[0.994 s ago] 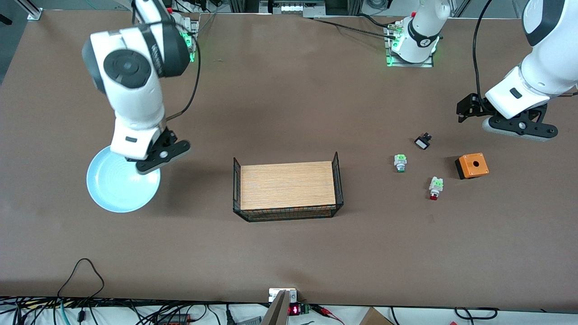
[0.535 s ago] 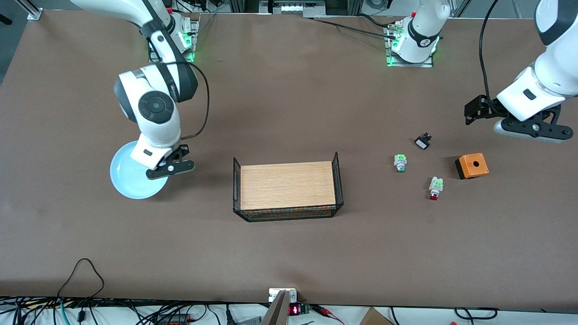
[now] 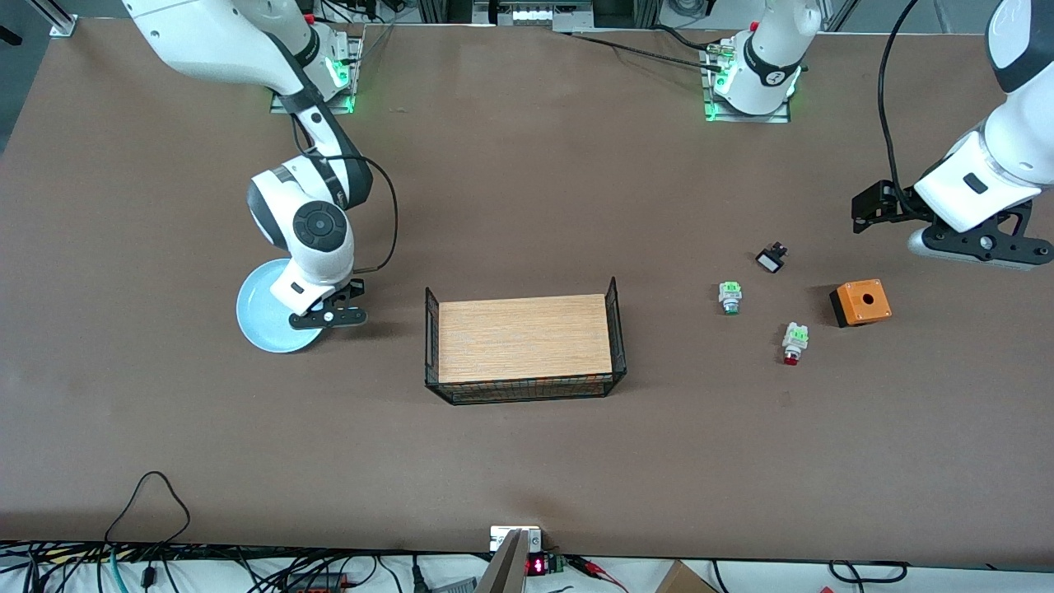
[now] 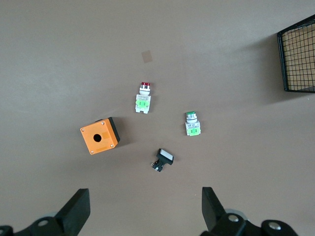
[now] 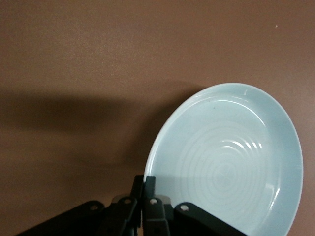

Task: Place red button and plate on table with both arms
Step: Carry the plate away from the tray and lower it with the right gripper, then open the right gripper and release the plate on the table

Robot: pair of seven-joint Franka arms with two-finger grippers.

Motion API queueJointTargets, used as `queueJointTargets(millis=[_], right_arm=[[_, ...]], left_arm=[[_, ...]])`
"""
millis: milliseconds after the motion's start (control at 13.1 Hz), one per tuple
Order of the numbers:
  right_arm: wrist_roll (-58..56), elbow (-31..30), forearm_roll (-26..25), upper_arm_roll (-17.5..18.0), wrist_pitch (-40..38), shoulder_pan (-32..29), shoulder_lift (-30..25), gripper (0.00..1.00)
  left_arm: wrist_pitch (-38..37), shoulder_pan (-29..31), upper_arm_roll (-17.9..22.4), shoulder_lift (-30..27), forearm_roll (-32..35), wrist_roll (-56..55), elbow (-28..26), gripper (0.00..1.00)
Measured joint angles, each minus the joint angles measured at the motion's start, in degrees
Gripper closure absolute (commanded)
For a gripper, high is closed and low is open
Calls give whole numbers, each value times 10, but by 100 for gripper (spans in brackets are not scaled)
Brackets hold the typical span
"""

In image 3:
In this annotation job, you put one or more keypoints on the red push button switch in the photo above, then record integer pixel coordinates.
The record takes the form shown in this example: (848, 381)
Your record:
(795, 339)

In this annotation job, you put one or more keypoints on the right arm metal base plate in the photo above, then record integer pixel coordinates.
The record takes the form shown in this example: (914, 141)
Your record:
(354, 82)

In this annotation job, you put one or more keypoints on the light blue round plate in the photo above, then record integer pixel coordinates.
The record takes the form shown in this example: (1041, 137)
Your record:
(263, 317)

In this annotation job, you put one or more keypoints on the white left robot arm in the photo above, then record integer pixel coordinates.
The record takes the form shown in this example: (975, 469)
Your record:
(988, 181)

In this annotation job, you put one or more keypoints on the wooden board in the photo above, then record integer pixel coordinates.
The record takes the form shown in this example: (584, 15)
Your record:
(527, 338)

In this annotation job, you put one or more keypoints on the brown cardboard box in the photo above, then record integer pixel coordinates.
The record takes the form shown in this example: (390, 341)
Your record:
(683, 581)

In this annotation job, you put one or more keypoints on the white control device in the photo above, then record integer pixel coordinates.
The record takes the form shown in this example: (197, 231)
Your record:
(535, 11)

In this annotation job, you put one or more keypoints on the green push button switch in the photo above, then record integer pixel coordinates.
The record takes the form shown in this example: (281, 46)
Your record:
(730, 296)

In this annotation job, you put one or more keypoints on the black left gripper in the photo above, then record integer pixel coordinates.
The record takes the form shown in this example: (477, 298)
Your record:
(896, 205)

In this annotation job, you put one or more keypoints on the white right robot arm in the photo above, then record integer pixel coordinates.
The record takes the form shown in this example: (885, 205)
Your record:
(317, 222)

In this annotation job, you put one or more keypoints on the aluminium frame profile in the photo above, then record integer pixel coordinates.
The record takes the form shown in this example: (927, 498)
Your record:
(59, 18)

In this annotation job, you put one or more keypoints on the grey mounting pole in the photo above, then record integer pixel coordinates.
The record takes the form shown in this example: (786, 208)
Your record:
(504, 572)

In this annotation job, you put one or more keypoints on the orange button enclosure box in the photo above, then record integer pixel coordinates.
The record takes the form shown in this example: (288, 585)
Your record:
(863, 303)

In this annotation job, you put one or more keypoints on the silver metal bracket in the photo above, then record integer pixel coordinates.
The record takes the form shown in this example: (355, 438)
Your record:
(504, 537)

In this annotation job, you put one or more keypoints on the red digit display module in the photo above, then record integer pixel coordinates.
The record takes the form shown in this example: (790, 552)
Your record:
(543, 565)

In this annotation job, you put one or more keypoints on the red clip lead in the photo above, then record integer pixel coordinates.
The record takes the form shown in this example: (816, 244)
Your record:
(597, 570)

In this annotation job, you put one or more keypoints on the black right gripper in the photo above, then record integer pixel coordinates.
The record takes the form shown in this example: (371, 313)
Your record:
(356, 291)

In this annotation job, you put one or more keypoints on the black power adapter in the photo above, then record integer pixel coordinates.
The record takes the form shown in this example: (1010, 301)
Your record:
(317, 583)

